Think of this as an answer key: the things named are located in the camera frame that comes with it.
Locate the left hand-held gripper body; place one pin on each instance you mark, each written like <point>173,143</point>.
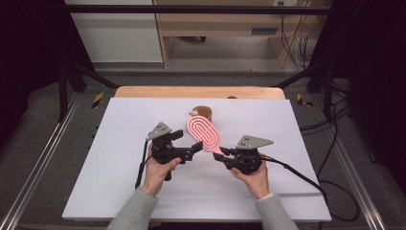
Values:
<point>162,150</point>

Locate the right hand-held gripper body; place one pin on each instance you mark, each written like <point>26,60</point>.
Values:
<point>245,159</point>

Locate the pink hairbrush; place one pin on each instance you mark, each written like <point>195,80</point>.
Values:
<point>204,132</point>

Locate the brown cup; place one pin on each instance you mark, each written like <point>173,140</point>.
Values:
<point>205,111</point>

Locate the person's right hand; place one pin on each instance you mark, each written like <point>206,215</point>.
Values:
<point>255,183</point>

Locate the person's left hand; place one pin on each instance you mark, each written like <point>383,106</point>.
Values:
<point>158,177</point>

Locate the small beige animal figure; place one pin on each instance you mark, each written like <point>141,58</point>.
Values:
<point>192,112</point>

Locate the wooden table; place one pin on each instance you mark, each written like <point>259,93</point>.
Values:
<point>178,92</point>

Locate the white table board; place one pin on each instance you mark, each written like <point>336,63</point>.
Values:
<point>105,159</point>

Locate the yellow black tape strip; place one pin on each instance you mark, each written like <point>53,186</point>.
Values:
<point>300,99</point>
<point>98,100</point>

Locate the black metal stand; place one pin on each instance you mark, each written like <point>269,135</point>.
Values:
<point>328,92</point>
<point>62,96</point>

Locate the white cabinet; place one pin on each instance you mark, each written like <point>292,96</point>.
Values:
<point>121,35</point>

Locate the light wooden desk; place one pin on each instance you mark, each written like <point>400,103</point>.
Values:
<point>220,24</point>

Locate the black horizontal bar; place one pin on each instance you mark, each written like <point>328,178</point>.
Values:
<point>191,9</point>

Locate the black curtain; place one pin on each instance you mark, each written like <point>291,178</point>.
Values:
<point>28,57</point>
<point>376,80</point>

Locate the aluminium rail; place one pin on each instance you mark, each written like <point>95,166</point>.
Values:
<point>357,179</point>
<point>38,159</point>

